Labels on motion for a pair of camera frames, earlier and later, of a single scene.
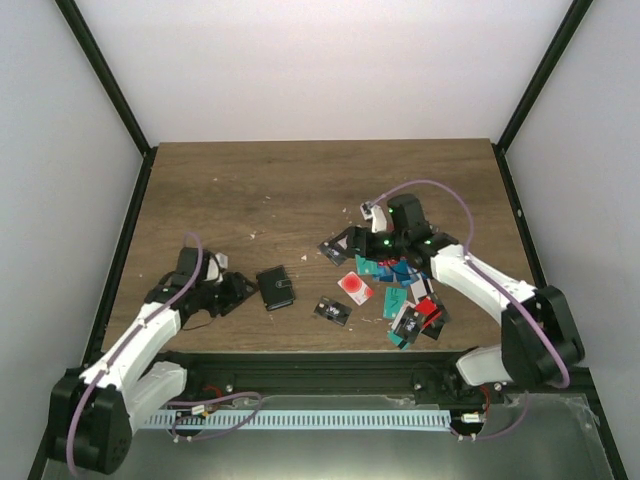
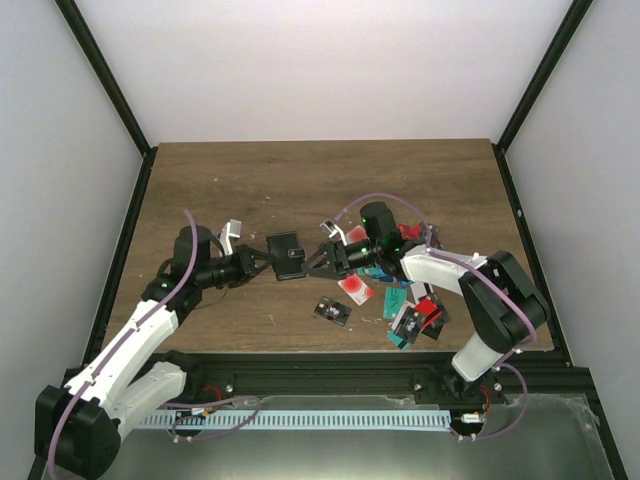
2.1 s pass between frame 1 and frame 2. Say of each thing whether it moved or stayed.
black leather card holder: moved
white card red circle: stayed
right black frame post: stayed
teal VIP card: stayed
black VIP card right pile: stayed
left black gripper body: moved
